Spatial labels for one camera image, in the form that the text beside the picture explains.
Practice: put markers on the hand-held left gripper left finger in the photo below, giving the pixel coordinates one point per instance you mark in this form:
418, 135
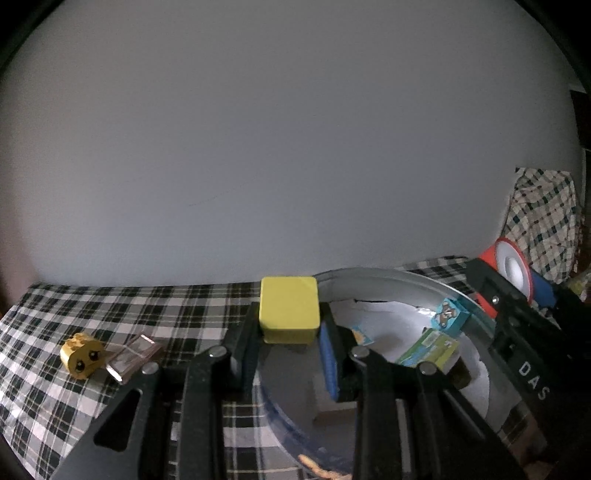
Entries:
247, 369

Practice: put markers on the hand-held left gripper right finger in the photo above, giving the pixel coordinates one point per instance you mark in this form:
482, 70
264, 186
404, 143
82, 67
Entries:
330, 364

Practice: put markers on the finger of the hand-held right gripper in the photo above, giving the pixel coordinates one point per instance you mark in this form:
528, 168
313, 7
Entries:
542, 286
494, 286

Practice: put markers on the red and white round device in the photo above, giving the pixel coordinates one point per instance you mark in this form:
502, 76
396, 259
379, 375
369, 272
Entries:
508, 272

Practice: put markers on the teal printed box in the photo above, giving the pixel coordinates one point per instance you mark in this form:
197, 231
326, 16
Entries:
450, 316

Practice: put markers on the round metal tray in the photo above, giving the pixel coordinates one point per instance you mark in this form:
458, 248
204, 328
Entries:
406, 300

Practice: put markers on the green yellow printed box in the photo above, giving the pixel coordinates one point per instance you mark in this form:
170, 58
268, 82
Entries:
429, 350

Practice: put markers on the beige plaid cloth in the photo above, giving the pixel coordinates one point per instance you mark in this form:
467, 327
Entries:
540, 226

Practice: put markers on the yellow toy with eyes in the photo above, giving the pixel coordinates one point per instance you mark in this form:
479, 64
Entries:
83, 355

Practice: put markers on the black white checkered tablecloth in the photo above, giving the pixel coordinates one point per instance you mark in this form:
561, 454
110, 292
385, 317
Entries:
55, 415

